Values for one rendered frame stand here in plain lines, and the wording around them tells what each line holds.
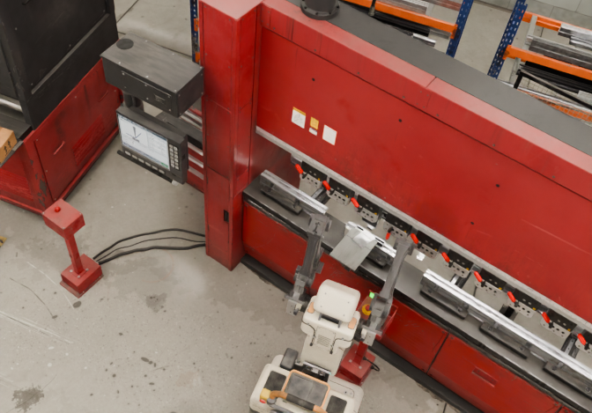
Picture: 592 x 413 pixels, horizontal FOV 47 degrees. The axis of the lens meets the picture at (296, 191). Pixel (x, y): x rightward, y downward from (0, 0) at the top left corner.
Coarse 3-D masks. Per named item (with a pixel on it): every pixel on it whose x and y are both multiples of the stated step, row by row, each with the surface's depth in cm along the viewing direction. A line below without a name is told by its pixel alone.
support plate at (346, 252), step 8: (352, 232) 418; (344, 240) 414; (336, 248) 410; (344, 248) 410; (352, 248) 411; (336, 256) 406; (344, 256) 407; (352, 256) 407; (360, 256) 407; (344, 264) 403; (352, 264) 403
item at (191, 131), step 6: (162, 114) 438; (168, 114) 438; (162, 120) 435; (168, 120) 435; (174, 120) 436; (180, 120) 436; (174, 126) 432; (180, 126) 433; (186, 126) 433; (192, 126) 434; (186, 132) 430; (192, 132) 430; (198, 132) 431; (192, 138) 435; (198, 138) 427; (198, 144) 432
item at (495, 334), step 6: (486, 324) 397; (480, 330) 397; (486, 330) 394; (492, 330) 395; (498, 330) 395; (492, 336) 394; (498, 336) 392; (504, 336) 393; (504, 342) 391; (510, 342) 391; (516, 342) 391; (510, 348) 390; (516, 348) 389; (522, 354) 387; (528, 354) 387
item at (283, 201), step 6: (264, 186) 448; (264, 192) 444; (270, 192) 445; (276, 192) 445; (270, 198) 445; (276, 198) 442; (282, 198) 442; (282, 204) 441; (288, 204) 439; (294, 210) 437; (300, 210) 438
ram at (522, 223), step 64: (320, 64) 347; (320, 128) 378; (384, 128) 347; (448, 128) 321; (384, 192) 379; (448, 192) 348; (512, 192) 322; (512, 256) 349; (576, 256) 323; (576, 320) 350
